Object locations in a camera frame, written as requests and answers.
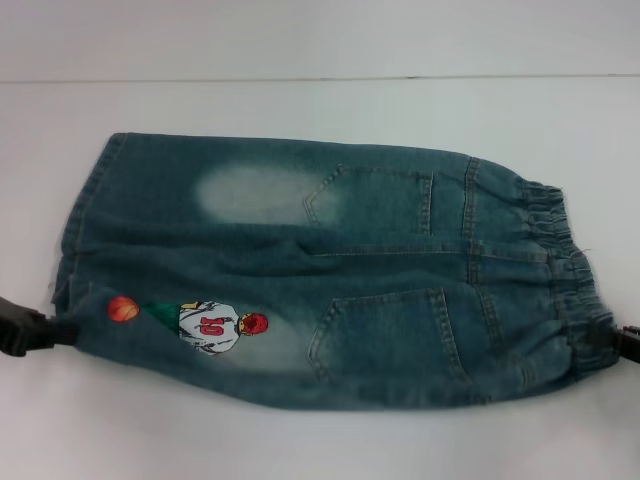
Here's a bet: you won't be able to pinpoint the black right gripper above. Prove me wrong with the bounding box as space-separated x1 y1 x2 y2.
585 323 640 367

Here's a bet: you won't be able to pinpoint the blue denim shorts with print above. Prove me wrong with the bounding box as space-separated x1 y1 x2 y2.
49 131 624 414

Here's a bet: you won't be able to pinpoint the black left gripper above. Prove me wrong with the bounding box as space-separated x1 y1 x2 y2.
0 294 81 359

